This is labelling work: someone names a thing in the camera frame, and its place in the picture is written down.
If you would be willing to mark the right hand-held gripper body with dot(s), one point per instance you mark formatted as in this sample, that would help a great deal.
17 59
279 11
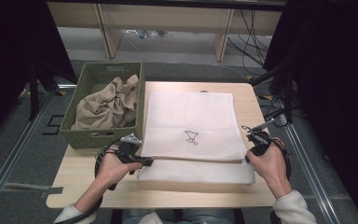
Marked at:
261 140

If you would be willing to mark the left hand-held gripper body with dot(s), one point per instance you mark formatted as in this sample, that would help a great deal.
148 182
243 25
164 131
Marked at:
129 146

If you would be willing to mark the beige pants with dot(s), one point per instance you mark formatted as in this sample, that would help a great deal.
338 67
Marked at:
105 109

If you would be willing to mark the green woven basket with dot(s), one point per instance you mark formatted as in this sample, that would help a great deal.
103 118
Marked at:
84 137

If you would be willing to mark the white mesh laundry bag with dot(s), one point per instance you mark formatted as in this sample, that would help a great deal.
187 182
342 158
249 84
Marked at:
192 115

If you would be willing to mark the person's right hand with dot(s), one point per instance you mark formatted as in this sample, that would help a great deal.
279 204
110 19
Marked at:
272 171

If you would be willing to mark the person's left hand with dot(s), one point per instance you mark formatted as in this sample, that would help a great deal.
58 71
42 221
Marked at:
113 171

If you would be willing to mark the black metal stand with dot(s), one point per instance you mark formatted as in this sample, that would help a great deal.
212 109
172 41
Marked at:
287 93
34 93

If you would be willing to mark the person's legs in jeans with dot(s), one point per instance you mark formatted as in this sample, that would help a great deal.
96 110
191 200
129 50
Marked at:
199 217

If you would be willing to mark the black curtain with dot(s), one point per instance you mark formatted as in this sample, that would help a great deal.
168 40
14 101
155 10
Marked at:
9 46
338 93

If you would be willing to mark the grey floor tape strip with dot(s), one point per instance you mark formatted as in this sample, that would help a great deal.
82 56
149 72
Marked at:
31 188

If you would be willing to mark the light wooden desk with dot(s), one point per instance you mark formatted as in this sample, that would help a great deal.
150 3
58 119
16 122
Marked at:
167 18

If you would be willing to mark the metal floor rail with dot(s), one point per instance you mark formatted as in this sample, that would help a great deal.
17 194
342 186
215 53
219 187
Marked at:
12 158
310 174

